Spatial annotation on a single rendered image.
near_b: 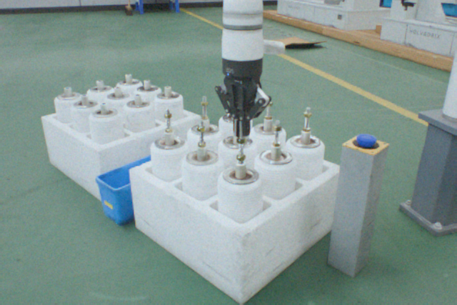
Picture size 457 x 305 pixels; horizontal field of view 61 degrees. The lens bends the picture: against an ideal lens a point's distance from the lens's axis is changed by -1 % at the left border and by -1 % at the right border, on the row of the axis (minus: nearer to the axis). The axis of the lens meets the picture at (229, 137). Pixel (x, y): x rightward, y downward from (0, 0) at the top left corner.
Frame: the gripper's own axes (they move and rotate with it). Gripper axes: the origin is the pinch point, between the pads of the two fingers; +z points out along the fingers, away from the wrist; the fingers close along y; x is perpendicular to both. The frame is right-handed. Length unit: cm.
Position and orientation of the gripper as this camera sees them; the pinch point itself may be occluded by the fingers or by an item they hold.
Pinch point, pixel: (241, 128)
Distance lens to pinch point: 77.6
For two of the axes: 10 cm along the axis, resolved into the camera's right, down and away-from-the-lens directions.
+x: 7.0, -2.9, 6.6
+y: 7.2, 2.8, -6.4
